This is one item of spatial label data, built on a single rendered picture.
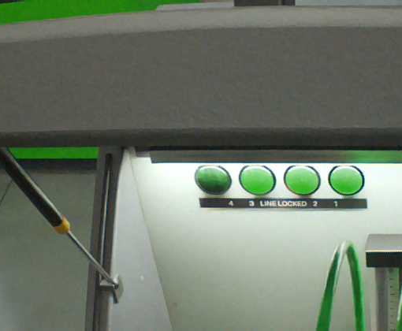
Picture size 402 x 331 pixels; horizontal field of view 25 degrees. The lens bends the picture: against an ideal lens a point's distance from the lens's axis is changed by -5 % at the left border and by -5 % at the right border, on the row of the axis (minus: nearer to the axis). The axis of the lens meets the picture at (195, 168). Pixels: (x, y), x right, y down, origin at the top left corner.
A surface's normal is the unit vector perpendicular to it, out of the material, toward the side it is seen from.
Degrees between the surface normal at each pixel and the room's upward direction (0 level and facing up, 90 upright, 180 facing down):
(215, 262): 90
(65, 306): 0
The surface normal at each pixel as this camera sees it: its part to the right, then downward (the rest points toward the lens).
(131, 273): 0.96, 0.00
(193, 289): -0.25, 0.55
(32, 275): -0.16, -0.83
